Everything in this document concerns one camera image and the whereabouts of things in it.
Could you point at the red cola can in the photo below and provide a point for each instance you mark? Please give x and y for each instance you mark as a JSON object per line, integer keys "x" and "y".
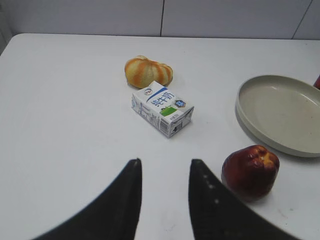
{"x": 317, "y": 83}

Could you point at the beige round plate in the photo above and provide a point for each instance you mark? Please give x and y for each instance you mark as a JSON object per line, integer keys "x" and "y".
{"x": 282, "y": 112}

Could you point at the orange striped bread roll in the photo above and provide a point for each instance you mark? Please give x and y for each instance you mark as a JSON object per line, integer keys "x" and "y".
{"x": 140, "y": 72}

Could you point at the dark red wax apple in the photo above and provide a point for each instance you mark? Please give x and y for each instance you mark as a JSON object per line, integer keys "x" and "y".
{"x": 250, "y": 172}

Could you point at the white milk carton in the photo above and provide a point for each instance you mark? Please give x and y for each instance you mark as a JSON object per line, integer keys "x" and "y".
{"x": 163, "y": 109}

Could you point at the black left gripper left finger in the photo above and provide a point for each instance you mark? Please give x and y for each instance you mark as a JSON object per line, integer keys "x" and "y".
{"x": 113, "y": 215}

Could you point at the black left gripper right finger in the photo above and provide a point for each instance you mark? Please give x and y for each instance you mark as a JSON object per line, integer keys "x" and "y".
{"x": 217, "y": 214}

